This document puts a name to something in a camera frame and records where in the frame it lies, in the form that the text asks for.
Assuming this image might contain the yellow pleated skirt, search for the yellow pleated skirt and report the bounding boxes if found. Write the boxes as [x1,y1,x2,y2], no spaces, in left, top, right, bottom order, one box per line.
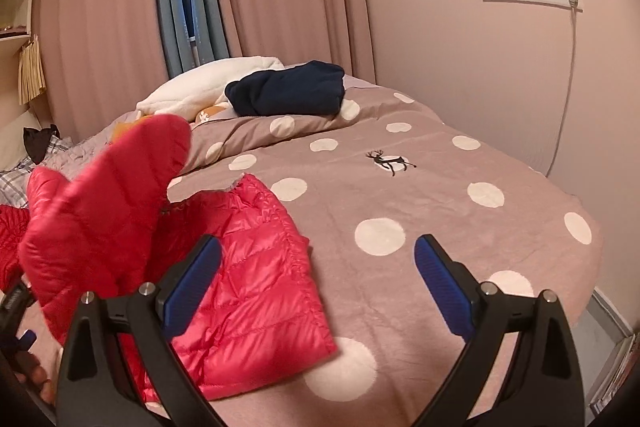
[19,34,47,106]

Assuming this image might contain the red folded down jacket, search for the red folded down jacket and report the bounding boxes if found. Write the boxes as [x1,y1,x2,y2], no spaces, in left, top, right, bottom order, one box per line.
[0,204,31,295]

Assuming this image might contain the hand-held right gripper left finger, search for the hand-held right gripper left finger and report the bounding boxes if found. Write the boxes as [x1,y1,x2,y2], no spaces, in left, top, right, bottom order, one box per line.
[56,234,228,427]

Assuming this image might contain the lilac quilt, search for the lilac quilt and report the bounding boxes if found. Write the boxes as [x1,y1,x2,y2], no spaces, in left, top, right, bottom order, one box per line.
[47,127,121,182]

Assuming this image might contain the stack of books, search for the stack of books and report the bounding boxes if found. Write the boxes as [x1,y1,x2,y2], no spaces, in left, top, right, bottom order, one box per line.
[587,331,640,416]

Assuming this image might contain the plaid bed sheet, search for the plaid bed sheet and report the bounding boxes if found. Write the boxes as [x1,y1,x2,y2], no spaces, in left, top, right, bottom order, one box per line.
[0,134,75,208]

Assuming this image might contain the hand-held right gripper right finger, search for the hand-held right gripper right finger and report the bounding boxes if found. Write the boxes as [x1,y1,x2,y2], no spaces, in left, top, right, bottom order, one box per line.
[412,234,586,427]

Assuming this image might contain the pink down jacket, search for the pink down jacket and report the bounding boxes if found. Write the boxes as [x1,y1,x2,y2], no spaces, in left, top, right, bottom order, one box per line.
[17,113,337,408]

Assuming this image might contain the white plush goose toy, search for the white plush goose toy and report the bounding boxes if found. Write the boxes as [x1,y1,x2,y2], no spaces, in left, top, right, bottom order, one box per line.
[111,56,286,140]

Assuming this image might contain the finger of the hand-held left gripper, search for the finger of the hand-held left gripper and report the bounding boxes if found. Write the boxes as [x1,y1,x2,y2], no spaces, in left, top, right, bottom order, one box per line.
[2,329,39,360]

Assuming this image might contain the polka dot bedspread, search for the polka dot bedspread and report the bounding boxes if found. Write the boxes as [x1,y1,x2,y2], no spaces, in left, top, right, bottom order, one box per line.
[20,74,601,427]

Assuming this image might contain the person's left hand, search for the person's left hand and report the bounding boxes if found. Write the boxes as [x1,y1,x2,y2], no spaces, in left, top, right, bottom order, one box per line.
[13,349,55,406]

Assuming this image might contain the grey power cable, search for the grey power cable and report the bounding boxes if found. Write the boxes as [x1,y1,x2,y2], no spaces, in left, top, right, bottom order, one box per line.
[541,4,581,178]

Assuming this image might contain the black cloth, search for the black cloth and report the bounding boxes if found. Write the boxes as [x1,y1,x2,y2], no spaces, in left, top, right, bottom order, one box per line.
[22,124,62,164]

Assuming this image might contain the navy folded garment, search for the navy folded garment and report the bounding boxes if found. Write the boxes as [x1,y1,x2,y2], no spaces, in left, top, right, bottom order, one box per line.
[224,61,347,118]

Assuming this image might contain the beige pillow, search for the beige pillow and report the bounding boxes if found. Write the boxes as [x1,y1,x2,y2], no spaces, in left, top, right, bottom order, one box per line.
[0,107,32,172]

